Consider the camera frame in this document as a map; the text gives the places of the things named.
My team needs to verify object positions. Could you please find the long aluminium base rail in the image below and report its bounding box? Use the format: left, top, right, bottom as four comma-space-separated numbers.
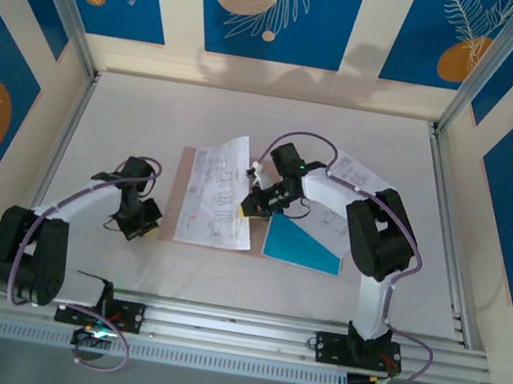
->
0, 262, 502, 384

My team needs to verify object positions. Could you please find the white sheet with line drawings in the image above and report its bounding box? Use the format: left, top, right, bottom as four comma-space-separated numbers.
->
172, 125, 271, 256

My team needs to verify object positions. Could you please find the aluminium table side rail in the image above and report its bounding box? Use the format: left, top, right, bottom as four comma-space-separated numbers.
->
24, 64, 103, 225
391, 122, 510, 350

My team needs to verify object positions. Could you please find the blue sheet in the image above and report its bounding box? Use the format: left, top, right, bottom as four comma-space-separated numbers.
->
259, 212, 349, 278

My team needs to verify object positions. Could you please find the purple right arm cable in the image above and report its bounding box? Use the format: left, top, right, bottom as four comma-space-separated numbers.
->
216, 123, 470, 384

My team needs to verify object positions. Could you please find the grey slotted cable duct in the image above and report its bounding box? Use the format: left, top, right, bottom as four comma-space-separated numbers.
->
0, 311, 350, 384

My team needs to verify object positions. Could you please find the white sheet with text block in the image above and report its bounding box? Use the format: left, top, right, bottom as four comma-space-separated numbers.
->
275, 141, 396, 266

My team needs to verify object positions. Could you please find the beige paper folder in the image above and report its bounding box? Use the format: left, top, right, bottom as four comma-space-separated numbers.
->
164, 142, 280, 259

